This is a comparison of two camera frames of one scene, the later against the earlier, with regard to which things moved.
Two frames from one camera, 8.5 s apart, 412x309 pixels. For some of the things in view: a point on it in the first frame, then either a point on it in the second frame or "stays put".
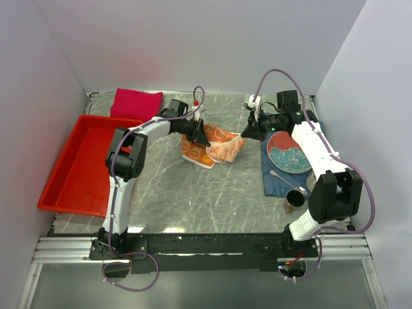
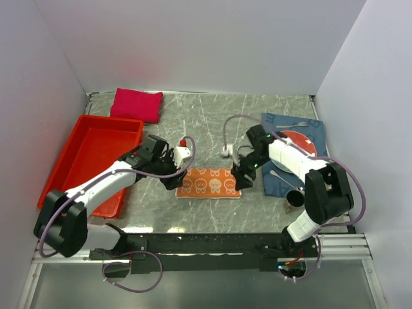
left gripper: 198,135 to 171,183
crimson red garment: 133,104 stays put
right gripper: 255,132 to 241,181
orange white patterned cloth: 224,147 to 208,183
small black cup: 295,199 stays put
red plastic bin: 80,182 stays put
